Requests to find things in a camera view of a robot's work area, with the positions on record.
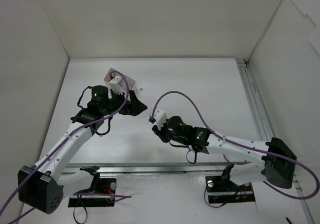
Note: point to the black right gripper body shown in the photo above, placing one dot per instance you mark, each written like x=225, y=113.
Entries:
x=158, y=132

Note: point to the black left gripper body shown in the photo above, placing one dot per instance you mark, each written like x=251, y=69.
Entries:
x=129, y=103

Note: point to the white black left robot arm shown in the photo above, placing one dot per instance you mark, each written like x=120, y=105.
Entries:
x=42, y=185

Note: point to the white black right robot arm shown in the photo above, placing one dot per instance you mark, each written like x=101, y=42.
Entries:
x=266, y=160

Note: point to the white divided organizer box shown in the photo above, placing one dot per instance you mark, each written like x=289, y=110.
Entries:
x=131, y=82

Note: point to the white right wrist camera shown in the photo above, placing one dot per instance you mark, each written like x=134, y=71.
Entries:
x=158, y=118

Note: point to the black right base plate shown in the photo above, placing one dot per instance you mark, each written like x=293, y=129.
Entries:
x=220, y=192

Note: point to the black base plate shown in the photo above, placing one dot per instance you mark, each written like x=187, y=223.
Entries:
x=102, y=196
x=220, y=192

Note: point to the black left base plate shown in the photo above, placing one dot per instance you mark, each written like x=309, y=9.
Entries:
x=102, y=196

